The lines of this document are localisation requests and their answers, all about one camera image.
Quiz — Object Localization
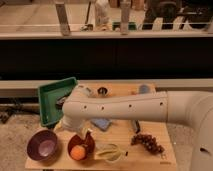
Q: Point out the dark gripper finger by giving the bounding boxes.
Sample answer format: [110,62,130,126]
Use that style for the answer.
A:
[84,132,94,153]

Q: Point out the orange apple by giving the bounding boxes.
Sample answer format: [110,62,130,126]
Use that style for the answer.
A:
[70,145,86,161]

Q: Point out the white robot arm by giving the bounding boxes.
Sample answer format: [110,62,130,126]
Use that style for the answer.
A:
[62,85,213,171]

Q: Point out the red bowl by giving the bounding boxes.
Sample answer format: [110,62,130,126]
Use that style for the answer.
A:
[68,135,91,160]

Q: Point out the purple bowl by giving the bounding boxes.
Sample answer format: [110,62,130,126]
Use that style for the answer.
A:
[27,130,58,161]

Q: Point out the wooden table board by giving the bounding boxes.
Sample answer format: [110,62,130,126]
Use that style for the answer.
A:
[25,83,177,171]

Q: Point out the blue cloth piece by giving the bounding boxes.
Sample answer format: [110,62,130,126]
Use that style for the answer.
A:
[90,119,111,131]

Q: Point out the yellow banana peel toy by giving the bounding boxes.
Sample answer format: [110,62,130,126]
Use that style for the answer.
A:
[94,144,128,163]

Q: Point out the small dark tool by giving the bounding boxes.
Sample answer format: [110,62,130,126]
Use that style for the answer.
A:
[132,120,141,134]

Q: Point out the small dark metal cup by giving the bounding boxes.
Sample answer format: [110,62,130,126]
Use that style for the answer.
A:
[97,87,108,96]

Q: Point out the bunch of dark grapes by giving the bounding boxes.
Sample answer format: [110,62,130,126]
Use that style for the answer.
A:
[131,134,165,155]

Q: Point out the green plastic tray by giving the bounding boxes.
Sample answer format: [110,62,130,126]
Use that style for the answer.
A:
[38,77,78,127]

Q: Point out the grey round lid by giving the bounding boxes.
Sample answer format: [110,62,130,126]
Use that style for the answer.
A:
[139,85,150,94]

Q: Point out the green box in background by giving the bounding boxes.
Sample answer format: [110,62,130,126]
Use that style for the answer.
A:
[112,21,137,31]

